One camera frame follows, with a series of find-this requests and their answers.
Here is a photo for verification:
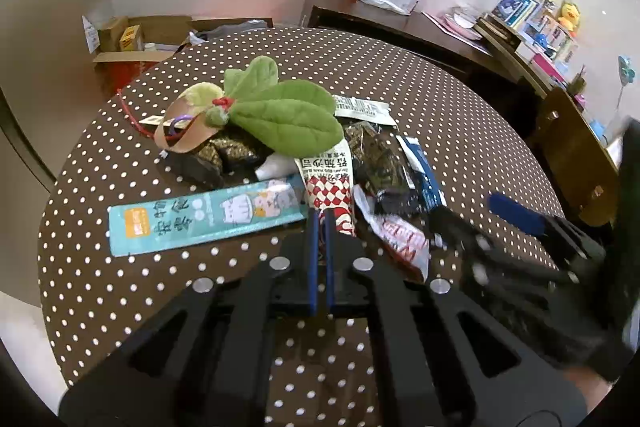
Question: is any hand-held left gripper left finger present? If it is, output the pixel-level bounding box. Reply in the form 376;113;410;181
59;209;321;427

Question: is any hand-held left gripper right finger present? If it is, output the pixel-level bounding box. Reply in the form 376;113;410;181
325;209;589;427

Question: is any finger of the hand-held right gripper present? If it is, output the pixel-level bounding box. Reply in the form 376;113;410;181
487;192;609;274
430;207;557;293

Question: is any red white checkered packet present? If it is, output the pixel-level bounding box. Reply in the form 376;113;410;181
294;146;357;238

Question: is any blue white packet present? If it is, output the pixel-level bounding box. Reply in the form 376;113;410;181
395;134;449;210

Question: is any person's right forearm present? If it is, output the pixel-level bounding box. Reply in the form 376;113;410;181
560;364;621;415

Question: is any red white crumpled wrapper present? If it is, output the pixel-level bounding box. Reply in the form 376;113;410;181
352;184;432;284

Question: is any wooden chair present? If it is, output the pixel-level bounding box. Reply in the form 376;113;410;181
532;87;622;229

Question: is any small white crumpled wrapper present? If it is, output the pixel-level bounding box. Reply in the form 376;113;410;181
256;154;296;182

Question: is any dark green patterned packet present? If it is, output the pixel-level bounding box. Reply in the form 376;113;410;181
342;121;419;214

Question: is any long teal packet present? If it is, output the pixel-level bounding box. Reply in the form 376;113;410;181
107;177;307;258

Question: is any black gold snack packet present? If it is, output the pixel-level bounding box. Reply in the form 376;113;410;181
165;134;274;188

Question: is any green leaf plush toy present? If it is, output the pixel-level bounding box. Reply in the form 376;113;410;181
117;56;346;158

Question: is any wooden desk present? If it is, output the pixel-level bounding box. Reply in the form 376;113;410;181
472;19;623;168

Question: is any pink box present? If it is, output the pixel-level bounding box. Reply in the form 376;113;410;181
530;54;569;82

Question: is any white label packet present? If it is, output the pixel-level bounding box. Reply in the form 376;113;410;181
331;95;399;128

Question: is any brown polka-dot tablecloth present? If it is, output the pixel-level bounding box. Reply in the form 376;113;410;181
36;26;571;427

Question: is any blue butterfly decoration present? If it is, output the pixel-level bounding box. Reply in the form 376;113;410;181
617;54;637;84

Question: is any pink folder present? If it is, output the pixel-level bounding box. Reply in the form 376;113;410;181
422;11;493;44

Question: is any yellow duck plush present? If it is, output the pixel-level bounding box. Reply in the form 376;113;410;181
557;2;579;32

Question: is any row of books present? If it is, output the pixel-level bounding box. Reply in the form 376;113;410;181
492;0;581;68

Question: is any dark wooden cabinet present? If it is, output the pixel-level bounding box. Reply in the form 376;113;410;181
302;0;526;84

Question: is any red gift box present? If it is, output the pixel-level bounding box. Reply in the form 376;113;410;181
94;56;162;96

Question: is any flat brown cardboard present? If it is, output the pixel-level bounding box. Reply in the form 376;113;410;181
127;14;193;55

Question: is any small yellow box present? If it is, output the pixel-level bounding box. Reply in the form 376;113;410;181
119;25;142;52

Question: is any small brown cardboard box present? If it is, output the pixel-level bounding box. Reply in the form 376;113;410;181
95;16;131;52

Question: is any white paper tag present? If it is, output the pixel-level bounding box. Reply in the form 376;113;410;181
81;14;101;54

